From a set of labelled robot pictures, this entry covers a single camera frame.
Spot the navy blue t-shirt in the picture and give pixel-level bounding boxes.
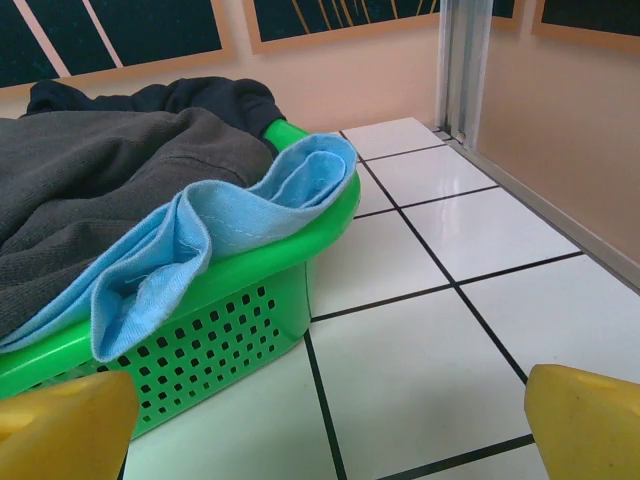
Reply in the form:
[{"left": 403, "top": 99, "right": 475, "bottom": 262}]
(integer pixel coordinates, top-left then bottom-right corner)
[{"left": 25, "top": 75, "right": 289, "bottom": 151}]

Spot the grey t-shirt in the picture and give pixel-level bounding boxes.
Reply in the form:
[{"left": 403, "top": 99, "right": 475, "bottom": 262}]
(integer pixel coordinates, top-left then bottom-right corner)
[{"left": 0, "top": 107, "right": 274, "bottom": 341}]

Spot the aluminium frame post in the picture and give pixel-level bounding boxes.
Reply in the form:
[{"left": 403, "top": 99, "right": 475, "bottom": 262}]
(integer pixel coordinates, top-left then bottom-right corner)
[{"left": 437, "top": 0, "right": 494, "bottom": 147}]

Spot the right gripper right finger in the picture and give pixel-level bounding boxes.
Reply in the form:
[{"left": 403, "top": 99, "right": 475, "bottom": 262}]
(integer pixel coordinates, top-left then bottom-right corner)
[{"left": 523, "top": 363, "right": 640, "bottom": 480}]

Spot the green plastic laundry basket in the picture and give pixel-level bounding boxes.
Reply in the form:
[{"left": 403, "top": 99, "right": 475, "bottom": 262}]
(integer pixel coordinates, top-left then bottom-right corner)
[{"left": 0, "top": 118, "right": 362, "bottom": 442}]

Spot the aluminium table edge rail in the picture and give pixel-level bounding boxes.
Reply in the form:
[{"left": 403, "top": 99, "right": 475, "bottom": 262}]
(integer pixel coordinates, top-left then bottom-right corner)
[{"left": 430, "top": 124, "right": 640, "bottom": 296}]

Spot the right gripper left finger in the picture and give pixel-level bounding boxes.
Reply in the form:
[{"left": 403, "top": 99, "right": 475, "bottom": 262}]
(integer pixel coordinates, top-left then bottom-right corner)
[{"left": 0, "top": 369, "right": 140, "bottom": 480}]

